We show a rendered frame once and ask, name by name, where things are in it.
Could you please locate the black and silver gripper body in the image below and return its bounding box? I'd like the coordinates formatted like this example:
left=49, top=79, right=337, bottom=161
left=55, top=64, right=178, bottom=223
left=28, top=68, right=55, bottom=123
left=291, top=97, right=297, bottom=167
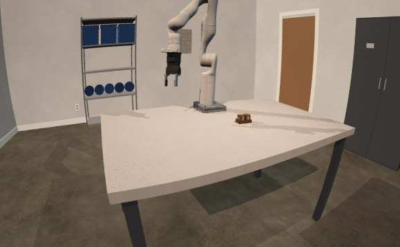
left=161, top=43, right=181, bottom=74

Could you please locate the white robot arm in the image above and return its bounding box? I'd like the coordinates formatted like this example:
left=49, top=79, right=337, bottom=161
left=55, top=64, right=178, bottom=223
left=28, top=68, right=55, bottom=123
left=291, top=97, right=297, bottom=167
left=167, top=0, right=218, bottom=105

